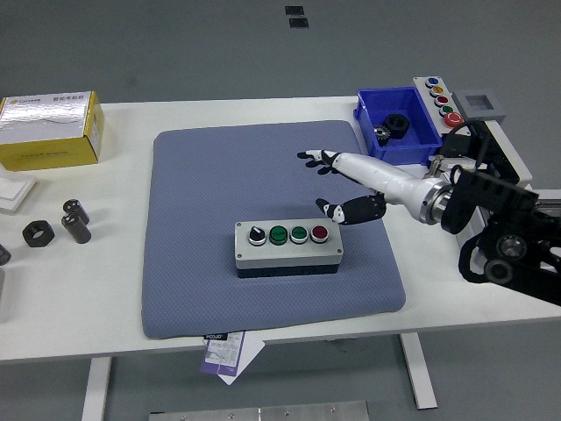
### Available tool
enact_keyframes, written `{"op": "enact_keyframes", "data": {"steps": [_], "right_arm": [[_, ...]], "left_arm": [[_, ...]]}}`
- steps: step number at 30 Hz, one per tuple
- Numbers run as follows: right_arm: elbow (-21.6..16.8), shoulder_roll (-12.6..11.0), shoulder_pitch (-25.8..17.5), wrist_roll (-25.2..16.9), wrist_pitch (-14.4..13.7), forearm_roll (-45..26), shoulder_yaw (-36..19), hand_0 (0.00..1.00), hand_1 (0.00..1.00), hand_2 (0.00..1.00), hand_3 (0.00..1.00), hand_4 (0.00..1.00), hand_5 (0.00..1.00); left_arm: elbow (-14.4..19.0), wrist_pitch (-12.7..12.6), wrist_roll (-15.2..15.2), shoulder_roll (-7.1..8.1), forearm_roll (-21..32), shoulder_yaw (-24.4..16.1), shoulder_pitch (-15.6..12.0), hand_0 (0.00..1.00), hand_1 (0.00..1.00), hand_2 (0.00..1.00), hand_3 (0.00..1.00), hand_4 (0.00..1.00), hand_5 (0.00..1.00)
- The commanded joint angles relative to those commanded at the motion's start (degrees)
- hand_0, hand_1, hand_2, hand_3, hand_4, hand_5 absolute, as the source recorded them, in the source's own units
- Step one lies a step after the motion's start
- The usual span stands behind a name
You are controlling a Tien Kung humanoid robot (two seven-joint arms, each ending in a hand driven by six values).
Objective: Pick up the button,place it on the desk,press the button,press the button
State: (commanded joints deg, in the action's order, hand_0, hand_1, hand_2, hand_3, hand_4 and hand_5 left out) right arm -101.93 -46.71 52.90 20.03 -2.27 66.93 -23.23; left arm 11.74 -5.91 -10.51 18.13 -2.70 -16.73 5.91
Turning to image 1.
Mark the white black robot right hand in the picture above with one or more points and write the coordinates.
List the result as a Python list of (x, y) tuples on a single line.
[(381, 177)]

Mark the grey four-button control box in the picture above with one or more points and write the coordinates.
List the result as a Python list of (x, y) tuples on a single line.
[(289, 254)]

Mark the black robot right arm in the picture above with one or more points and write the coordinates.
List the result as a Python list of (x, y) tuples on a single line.
[(504, 201)]

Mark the white five-button control box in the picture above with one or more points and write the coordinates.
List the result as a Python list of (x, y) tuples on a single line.
[(440, 101)]

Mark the metal spur gear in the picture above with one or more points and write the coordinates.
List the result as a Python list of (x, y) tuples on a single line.
[(382, 135)]

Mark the black hex nut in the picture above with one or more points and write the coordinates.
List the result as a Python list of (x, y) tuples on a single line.
[(396, 125), (30, 239)]

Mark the blue plastic bin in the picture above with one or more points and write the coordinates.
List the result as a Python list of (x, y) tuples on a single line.
[(421, 131)]

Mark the white black machine housing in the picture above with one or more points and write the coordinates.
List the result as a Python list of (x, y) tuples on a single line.
[(508, 149)]

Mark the white distribution box clear window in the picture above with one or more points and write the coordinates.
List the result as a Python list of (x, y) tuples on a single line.
[(550, 196)]

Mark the black floor plate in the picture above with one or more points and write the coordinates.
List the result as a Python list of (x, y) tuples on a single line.
[(298, 23), (294, 10)]

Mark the grey-blue padded mat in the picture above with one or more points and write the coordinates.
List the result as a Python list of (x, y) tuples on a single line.
[(197, 197)]

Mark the white table leg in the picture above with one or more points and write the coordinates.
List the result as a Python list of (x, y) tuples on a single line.
[(95, 390), (418, 373)]

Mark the white paper card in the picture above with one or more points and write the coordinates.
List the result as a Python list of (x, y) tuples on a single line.
[(250, 357)]

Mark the purple white mat label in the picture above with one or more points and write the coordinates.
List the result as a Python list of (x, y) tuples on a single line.
[(221, 353)]

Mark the black cylindrical capacitor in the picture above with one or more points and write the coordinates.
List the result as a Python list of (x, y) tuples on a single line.
[(79, 208), (76, 230)]

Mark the yellow silver cardboard box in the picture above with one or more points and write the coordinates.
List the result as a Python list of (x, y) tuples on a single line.
[(48, 140)]

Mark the dark cylinder part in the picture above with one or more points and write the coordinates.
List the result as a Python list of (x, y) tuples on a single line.
[(3, 255)]

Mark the white wall switch plate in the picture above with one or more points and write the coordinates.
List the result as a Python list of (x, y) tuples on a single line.
[(456, 161)]

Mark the grey square frame box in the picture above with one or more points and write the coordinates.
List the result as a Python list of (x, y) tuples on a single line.
[(493, 109)]

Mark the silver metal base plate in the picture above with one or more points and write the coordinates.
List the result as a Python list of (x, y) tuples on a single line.
[(263, 413)]

